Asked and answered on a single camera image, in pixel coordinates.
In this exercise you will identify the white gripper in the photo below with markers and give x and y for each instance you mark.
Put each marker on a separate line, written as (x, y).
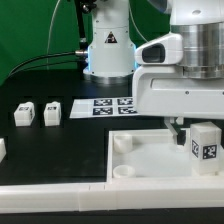
(160, 88)

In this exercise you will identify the white square tabletop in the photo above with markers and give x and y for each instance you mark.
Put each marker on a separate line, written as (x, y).
(158, 153)

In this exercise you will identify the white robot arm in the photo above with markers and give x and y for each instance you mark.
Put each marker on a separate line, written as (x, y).
(111, 55)

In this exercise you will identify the white marker sheet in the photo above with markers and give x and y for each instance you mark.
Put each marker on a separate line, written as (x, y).
(102, 107)

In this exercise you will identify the white block left edge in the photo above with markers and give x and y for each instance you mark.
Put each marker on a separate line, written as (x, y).
(2, 149)

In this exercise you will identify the white front wall fence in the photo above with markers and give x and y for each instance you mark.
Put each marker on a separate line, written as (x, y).
(115, 195)

